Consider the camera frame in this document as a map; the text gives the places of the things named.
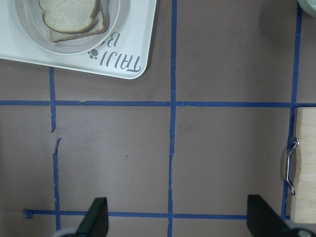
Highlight white round plate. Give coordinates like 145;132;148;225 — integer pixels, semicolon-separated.
14;0;121;55

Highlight wooden cutting board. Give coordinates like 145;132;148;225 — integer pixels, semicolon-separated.
286;107;316;224

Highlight bread slice on plate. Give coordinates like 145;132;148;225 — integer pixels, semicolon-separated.
50;1;108;42

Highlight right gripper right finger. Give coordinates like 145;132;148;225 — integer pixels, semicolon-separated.
247;195;295;237

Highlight cream bear tray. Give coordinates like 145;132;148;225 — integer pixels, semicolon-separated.
0;0;156;79

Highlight green bowl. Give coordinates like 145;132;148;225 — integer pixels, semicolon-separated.
298;0;316;17

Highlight bread slice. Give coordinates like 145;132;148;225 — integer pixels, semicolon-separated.
50;1;108;42
39;0;100;34

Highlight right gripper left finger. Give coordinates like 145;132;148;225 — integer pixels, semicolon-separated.
76;197;109;237

